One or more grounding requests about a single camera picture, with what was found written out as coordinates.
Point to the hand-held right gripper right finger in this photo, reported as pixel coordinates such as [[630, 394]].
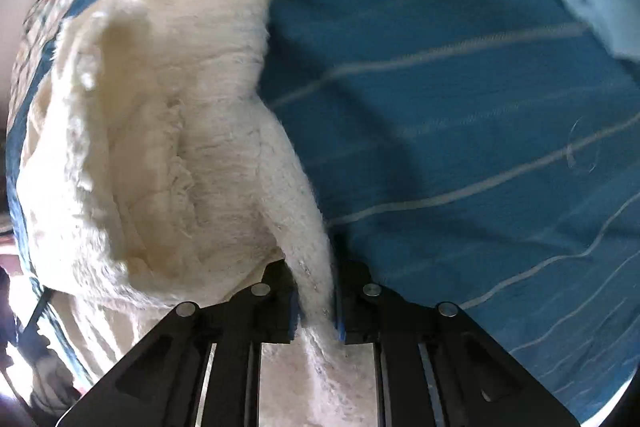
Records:
[[341, 307]]

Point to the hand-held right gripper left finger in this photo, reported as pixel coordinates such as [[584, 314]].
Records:
[[294, 310]]

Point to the white fluffy towel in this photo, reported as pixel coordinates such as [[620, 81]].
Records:
[[165, 147]]

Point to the blue striped bed sheet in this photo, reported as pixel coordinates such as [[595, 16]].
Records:
[[450, 117]]

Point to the patterned floral blanket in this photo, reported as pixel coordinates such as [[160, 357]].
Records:
[[50, 7]]

